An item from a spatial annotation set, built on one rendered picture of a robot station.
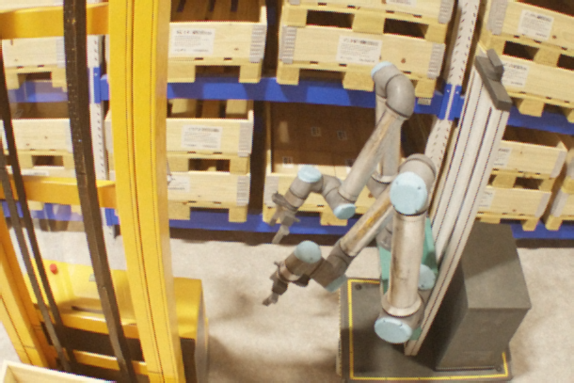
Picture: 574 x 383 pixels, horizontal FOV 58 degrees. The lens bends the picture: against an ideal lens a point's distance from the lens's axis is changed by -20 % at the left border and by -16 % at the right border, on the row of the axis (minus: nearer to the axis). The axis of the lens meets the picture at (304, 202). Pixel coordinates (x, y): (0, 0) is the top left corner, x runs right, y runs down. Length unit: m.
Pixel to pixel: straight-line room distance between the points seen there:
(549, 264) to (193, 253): 2.45
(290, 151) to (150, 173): 2.35
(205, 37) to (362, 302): 1.54
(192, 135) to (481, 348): 1.81
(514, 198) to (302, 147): 1.37
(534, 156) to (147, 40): 2.75
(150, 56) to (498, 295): 1.91
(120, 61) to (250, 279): 2.49
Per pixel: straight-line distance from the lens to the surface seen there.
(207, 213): 3.56
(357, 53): 2.93
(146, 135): 1.36
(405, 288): 2.15
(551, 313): 3.97
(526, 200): 3.81
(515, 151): 3.51
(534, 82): 3.27
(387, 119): 2.42
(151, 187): 1.45
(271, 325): 3.38
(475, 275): 2.70
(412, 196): 1.88
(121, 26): 1.24
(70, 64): 1.33
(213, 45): 2.88
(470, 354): 2.89
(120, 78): 1.30
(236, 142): 3.16
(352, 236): 2.29
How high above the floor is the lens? 2.67
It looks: 41 degrees down
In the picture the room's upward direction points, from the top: 8 degrees clockwise
